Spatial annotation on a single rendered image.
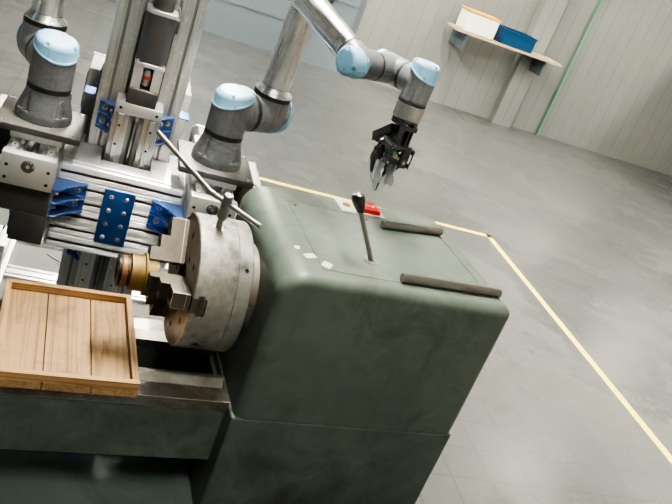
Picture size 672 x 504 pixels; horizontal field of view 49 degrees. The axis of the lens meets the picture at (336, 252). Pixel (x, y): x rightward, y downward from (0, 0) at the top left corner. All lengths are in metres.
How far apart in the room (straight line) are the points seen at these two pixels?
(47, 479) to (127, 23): 1.25
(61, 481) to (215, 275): 0.67
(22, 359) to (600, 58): 10.90
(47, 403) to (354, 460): 0.75
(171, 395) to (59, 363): 0.25
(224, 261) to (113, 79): 0.90
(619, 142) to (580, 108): 0.98
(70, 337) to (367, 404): 0.71
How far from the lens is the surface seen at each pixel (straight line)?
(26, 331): 1.82
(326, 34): 1.93
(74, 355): 1.77
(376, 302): 1.65
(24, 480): 1.97
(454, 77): 11.09
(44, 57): 2.16
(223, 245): 1.65
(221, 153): 2.21
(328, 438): 1.86
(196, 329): 1.66
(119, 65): 2.33
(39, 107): 2.19
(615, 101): 12.37
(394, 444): 1.95
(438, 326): 1.75
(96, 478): 1.99
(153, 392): 1.75
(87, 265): 2.49
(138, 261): 1.71
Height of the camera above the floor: 1.94
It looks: 23 degrees down
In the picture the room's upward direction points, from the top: 21 degrees clockwise
